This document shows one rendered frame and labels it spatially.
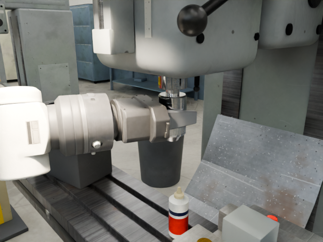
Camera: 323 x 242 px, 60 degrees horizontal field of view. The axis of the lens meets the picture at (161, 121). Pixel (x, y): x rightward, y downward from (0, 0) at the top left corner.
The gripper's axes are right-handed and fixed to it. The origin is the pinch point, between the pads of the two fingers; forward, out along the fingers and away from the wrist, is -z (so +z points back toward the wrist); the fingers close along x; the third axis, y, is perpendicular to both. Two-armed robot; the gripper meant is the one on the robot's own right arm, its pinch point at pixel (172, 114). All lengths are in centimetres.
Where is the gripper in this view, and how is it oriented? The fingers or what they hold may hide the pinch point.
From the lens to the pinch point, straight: 47.1
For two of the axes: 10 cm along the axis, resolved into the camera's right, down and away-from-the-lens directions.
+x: -3.8, -2.8, 8.8
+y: -0.1, 9.5, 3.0
